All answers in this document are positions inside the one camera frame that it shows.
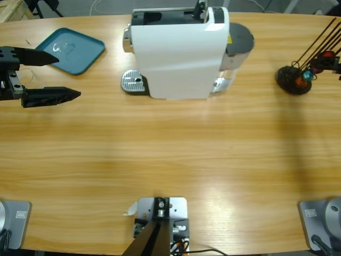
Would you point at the light wooden crate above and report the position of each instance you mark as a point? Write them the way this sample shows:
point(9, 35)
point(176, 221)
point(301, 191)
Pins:
point(10, 10)

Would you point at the blue coffee capsule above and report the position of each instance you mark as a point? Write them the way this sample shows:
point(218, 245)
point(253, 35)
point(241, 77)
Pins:
point(309, 76)

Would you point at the grey metal frame leg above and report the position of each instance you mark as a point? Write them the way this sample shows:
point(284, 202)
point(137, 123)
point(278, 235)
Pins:
point(291, 5)

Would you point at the white mounting block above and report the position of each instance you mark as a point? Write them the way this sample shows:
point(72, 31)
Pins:
point(178, 208)

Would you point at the black capsule holder with rods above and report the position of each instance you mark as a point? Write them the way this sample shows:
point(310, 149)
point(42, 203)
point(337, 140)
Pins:
point(286, 77)

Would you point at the arm grey base plate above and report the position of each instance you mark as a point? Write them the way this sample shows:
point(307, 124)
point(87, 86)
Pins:
point(18, 226)
point(311, 226)

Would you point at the black camera post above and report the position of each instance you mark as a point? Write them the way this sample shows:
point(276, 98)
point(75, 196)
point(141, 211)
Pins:
point(154, 240)

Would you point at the teal square tray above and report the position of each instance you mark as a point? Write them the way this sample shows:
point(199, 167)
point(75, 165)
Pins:
point(80, 53)

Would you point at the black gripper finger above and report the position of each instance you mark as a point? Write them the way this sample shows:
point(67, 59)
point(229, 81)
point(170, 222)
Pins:
point(32, 57)
point(336, 54)
point(48, 96)
point(326, 65)

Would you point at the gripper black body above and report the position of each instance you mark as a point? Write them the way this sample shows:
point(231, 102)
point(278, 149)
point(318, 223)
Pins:
point(10, 82)

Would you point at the orange coffee capsule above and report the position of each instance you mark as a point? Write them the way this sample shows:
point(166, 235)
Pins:
point(301, 83)

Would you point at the white capsule coffee machine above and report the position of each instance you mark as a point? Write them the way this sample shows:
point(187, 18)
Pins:
point(173, 58)

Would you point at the black chair frame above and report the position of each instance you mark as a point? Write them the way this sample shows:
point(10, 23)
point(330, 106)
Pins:
point(36, 6)

